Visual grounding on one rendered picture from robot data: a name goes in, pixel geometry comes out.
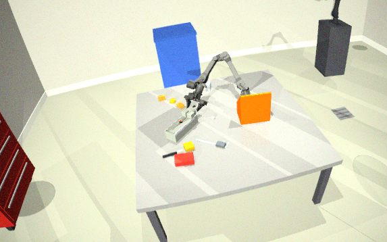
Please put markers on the red flat block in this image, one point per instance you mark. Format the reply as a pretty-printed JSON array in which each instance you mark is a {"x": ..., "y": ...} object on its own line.
[{"x": 184, "y": 159}]

